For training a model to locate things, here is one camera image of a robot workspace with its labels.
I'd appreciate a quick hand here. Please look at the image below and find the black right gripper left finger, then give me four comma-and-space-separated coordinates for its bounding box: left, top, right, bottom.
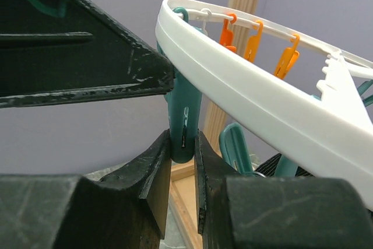
1, 131, 171, 248

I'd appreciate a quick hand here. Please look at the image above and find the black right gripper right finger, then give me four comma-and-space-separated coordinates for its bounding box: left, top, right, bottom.
195, 132, 372, 248

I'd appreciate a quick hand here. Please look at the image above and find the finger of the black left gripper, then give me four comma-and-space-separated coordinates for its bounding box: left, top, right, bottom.
1, 0, 174, 108

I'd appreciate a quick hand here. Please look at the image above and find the teal clothes peg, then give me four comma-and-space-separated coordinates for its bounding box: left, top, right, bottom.
156, 6, 203, 164
219, 122, 254, 174

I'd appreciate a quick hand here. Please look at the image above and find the orange clothes peg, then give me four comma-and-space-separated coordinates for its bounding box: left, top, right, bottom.
219, 13, 237, 53
274, 34, 300, 79
244, 20, 263, 63

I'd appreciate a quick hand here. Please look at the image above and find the white oval clip hanger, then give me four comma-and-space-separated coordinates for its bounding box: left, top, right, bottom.
155, 0, 372, 209

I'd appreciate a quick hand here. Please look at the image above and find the wooden hanger rack frame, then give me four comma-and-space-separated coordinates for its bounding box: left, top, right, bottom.
168, 0, 268, 249

